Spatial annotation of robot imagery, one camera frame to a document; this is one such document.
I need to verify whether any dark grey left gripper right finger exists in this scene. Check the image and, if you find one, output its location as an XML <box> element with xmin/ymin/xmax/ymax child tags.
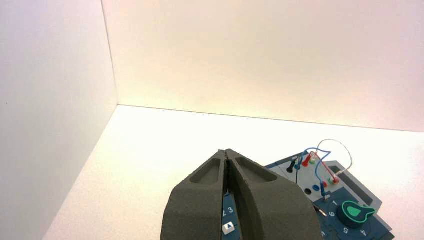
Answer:
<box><xmin>227</xmin><ymin>149</ymin><xmax>325</xmax><ymax>240</ymax></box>

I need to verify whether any thin white cable loop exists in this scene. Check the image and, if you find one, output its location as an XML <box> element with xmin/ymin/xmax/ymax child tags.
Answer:
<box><xmin>316</xmin><ymin>139</ymin><xmax>354</xmax><ymax>178</ymax></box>

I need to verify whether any blue and grey task board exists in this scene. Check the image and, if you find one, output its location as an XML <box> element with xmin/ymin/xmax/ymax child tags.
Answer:
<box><xmin>220</xmin><ymin>150</ymin><xmax>397</xmax><ymax>240</ymax></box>

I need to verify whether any blue cable with plugs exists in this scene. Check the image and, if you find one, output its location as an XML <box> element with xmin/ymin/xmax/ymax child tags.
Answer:
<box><xmin>294</xmin><ymin>147</ymin><xmax>333</xmax><ymax>197</ymax></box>

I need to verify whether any black green dial knob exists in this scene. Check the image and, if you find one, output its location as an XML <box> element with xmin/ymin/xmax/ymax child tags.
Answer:
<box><xmin>336</xmin><ymin>200</ymin><xmax>377</xmax><ymax>230</ymax></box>

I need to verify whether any red cable with plugs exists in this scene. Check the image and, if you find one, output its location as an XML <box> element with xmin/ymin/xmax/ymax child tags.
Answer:
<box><xmin>301</xmin><ymin>151</ymin><xmax>341</xmax><ymax>185</ymax></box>

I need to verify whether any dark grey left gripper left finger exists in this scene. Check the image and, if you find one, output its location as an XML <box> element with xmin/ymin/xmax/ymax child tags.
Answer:
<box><xmin>160</xmin><ymin>149</ymin><xmax>228</xmax><ymax>240</ymax></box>

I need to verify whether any black banana plug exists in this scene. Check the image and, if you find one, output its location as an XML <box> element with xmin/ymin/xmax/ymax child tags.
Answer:
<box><xmin>286</xmin><ymin>158</ymin><xmax>302</xmax><ymax>174</ymax></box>

